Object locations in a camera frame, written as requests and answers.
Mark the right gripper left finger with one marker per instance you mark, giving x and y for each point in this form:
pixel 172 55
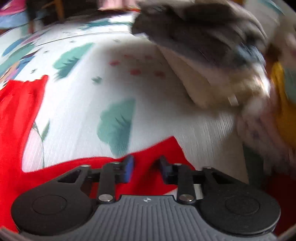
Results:
pixel 106 177

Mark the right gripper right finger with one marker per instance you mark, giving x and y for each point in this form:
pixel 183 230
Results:
pixel 185 178

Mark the red knit garment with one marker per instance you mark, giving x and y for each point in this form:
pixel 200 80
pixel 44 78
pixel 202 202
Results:
pixel 20 104

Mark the cartoon print play mat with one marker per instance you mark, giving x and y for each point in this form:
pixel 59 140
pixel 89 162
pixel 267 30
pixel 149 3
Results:
pixel 111 93

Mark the white patterned folded garment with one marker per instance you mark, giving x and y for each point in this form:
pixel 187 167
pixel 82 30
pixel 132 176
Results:
pixel 256 126

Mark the cream folded garment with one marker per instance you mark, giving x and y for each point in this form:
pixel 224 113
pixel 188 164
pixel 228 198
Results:
pixel 210 86

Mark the yellow folded garment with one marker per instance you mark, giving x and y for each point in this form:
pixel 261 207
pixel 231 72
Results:
pixel 284 112

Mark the pink and blue blanket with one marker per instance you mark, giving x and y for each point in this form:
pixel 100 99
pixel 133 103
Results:
pixel 13 14

